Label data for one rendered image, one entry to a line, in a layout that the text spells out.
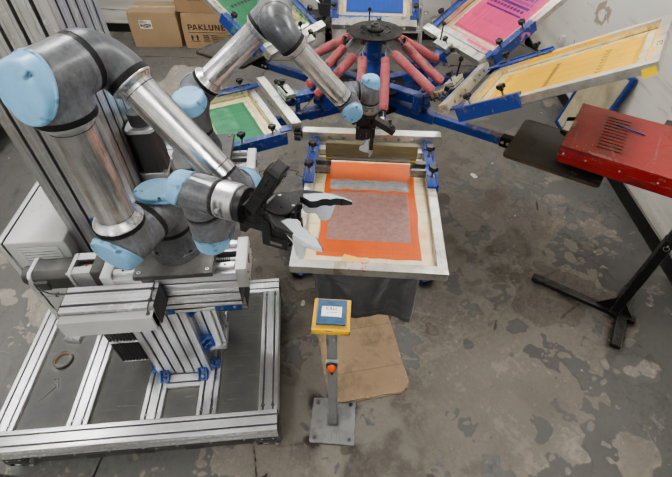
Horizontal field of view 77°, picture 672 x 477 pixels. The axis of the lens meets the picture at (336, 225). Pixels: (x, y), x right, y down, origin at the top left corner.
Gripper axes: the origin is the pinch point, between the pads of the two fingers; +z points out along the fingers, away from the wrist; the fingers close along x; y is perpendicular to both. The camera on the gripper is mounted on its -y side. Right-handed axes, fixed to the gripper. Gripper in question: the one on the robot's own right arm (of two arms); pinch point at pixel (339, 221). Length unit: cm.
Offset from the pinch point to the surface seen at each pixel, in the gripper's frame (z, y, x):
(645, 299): 143, 144, -185
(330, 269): -19, 63, -51
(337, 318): -9, 67, -33
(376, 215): -12, 61, -87
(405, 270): 7, 61, -59
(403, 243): 2, 62, -76
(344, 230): -22, 63, -74
